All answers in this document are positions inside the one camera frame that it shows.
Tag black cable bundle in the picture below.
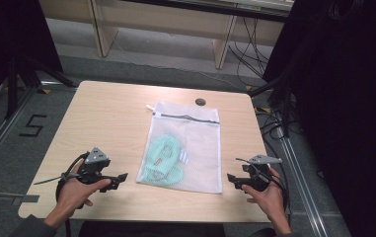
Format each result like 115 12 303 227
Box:
247 70 295 139

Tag white mesh laundry bag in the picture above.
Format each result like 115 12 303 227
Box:
135 100 224 195

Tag aluminium floor rail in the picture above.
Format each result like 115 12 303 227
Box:
0 86 40 181
273 122 331 237

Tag light wooden desk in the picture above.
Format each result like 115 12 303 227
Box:
38 0 296 70

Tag person's left hand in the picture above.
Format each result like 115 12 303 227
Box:
53 161 113 218

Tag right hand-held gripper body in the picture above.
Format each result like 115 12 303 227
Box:
240 154 283 193

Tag mint green garment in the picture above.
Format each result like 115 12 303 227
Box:
141 132 190 187

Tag black metal stand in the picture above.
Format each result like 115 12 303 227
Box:
3 52 79 120

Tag black hanging cables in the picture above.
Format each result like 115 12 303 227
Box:
227 15 270 82

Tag grey cable tie strap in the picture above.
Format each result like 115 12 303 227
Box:
33 173 80 186

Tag person's right hand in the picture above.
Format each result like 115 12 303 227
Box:
240 167 288 225

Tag black curtain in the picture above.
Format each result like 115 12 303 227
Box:
0 0 64 112
262 0 376 237

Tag grey tape strip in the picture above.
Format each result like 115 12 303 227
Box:
11 194 40 207

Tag thin white floor cable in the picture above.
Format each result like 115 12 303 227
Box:
112 31 244 93

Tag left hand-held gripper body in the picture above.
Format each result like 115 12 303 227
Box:
76 146 112 186

